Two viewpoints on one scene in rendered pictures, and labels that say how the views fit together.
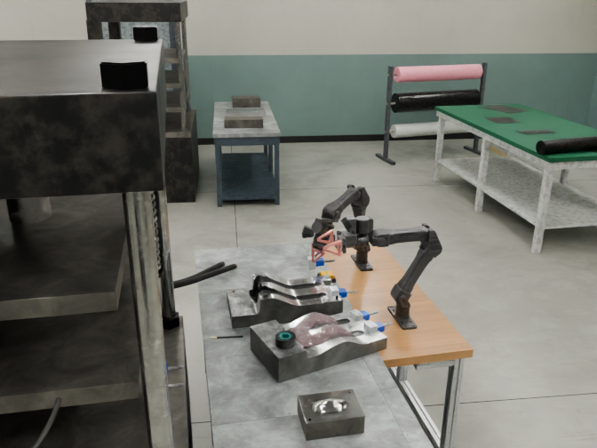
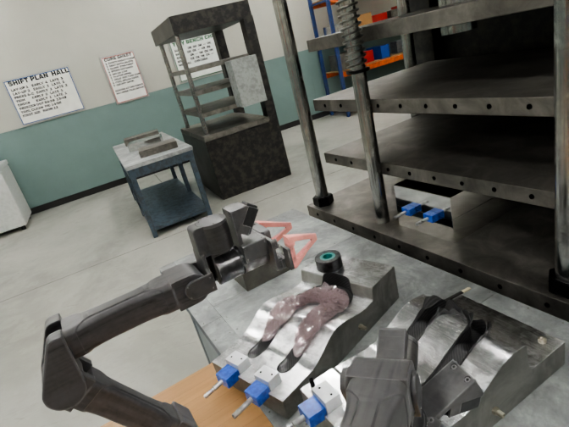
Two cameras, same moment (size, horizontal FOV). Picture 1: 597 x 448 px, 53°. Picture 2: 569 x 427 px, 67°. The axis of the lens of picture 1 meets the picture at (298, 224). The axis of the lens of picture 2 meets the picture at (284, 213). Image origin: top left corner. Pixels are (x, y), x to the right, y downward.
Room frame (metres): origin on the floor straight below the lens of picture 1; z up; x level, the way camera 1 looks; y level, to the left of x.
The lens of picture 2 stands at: (3.09, -0.30, 1.57)
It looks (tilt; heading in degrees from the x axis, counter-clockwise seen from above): 21 degrees down; 167
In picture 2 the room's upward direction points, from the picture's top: 15 degrees counter-clockwise
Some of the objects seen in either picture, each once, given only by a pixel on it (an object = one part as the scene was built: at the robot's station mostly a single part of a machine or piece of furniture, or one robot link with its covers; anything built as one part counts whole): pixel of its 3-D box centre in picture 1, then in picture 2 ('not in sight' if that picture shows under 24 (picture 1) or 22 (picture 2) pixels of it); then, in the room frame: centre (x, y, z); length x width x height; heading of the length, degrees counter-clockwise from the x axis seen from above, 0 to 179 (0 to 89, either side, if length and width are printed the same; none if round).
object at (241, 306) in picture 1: (282, 296); (431, 368); (2.46, 0.07, 0.87); 0.50 x 0.26 x 0.14; 102
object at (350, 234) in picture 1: (347, 229); (247, 229); (2.33, -0.20, 1.25); 0.07 x 0.06 x 0.11; 12
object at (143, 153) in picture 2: not in sight; (157, 174); (-2.32, -0.49, 0.44); 1.90 x 0.70 x 0.89; 7
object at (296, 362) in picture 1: (318, 337); (309, 319); (2.13, -0.09, 0.85); 0.50 x 0.26 x 0.11; 119
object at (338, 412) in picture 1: (330, 413); (260, 264); (1.68, -0.11, 0.83); 0.20 x 0.15 x 0.07; 102
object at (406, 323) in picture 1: (402, 310); not in sight; (2.39, -0.47, 0.84); 0.20 x 0.07 x 0.08; 12
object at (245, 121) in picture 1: (244, 143); not in sight; (7.06, 0.65, 0.46); 1.90 x 0.70 x 0.92; 7
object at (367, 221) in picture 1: (370, 230); (202, 253); (2.35, -0.30, 1.24); 0.12 x 0.09 x 0.12; 102
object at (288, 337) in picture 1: (285, 340); (328, 261); (2.00, 0.05, 0.93); 0.08 x 0.08 x 0.04
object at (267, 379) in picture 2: (365, 315); (254, 396); (2.31, -0.30, 0.85); 0.13 x 0.05 x 0.05; 119
